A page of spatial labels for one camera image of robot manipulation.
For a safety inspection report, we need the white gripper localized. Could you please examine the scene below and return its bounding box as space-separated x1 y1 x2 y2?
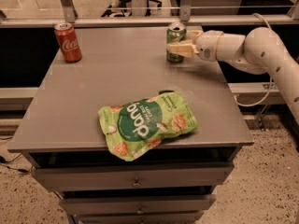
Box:
166 30 223 62

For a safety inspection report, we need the green soda can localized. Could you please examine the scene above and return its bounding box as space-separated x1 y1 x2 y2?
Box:
166 22 187 63

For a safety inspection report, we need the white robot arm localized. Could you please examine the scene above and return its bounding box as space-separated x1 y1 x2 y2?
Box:
166 27 299 123

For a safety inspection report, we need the red cola can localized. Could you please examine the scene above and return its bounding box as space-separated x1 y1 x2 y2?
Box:
54 22 82 63

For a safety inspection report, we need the black office chair base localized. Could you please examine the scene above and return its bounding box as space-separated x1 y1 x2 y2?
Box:
102 0 163 18

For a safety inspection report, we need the green snack bag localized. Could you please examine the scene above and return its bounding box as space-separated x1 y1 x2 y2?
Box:
98 91 197 161

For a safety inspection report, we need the grey drawer cabinet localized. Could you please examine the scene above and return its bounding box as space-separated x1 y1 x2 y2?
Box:
8 28 253 224

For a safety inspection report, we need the middle grey drawer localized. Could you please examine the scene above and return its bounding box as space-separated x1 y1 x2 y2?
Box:
60 195 216 215

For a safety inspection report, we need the grey drawer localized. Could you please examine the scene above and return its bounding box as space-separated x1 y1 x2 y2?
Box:
32 162 234 192
60 195 216 215
78 211 203 224

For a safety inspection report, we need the top grey drawer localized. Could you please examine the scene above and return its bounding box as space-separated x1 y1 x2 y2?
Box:
32 162 234 192

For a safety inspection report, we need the bottom grey drawer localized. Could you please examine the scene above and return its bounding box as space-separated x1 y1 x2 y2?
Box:
78 211 203 224

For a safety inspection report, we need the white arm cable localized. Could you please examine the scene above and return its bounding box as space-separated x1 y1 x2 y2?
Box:
233 12 275 108

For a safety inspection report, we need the metal window frame rail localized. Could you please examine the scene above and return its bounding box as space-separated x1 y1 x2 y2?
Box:
0 0 299 28

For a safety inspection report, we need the black floor cable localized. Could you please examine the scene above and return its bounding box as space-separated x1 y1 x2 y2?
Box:
0 135 32 175

